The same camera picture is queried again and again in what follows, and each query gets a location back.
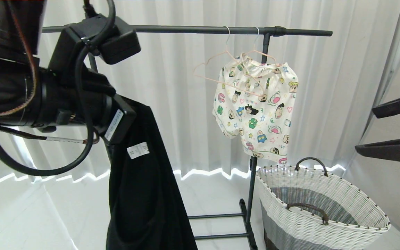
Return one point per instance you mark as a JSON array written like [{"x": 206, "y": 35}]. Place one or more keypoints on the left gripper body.
[{"x": 82, "y": 100}]

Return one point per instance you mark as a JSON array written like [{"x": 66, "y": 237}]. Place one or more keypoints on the black garment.
[{"x": 144, "y": 194}]

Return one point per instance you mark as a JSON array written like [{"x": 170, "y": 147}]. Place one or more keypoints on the cream printed garment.
[{"x": 255, "y": 114}]

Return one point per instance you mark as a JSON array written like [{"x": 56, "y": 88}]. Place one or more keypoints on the pink clothes hanger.
[
  {"x": 255, "y": 51},
  {"x": 226, "y": 51}
]

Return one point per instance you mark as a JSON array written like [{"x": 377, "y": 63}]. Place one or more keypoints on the white laundry basket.
[{"x": 325, "y": 229}]

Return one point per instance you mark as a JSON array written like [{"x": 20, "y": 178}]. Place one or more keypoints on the black clothes rack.
[{"x": 221, "y": 30}]

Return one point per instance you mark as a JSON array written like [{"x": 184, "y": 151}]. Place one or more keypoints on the white curtain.
[{"x": 172, "y": 104}]

